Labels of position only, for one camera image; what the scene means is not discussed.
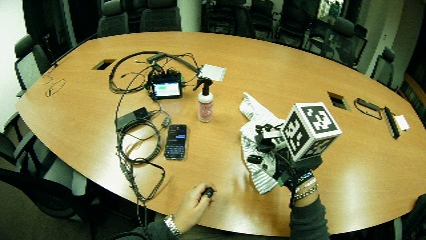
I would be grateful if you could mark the small black clicker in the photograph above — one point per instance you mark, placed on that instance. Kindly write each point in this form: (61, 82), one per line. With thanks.
(208, 192)

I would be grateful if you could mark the white grey striped cloth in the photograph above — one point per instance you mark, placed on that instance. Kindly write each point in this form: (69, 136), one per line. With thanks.
(254, 113)

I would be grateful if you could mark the white marker cube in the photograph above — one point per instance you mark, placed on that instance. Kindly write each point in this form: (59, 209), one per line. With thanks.
(310, 130)

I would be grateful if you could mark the silver wristwatch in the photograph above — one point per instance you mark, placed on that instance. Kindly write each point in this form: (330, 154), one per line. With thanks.
(172, 226)

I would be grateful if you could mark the black smartphone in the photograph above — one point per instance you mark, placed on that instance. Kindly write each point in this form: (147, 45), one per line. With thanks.
(176, 141)

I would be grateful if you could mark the pink spray bottle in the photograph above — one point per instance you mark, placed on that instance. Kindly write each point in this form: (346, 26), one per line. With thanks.
(205, 103)

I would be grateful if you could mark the white square panel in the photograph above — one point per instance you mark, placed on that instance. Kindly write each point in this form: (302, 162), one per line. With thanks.
(212, 72)

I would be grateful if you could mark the black monitor device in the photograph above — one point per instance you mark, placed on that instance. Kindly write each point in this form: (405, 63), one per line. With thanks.
(165, 87)

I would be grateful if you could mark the black power adapter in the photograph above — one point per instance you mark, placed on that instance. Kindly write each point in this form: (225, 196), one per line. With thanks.
(131, 118)

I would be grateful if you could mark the small white card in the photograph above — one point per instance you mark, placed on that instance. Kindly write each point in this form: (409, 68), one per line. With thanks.
(402, 122)

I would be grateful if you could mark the black office chair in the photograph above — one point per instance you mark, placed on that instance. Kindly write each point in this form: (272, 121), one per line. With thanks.
(160, 16)
(27, 150)
(337, 36)
(384, 68)
(113, 20)
(226, 16)

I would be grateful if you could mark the grey mesh office chair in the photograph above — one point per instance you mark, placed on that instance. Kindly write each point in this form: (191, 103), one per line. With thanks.
(28, 65)

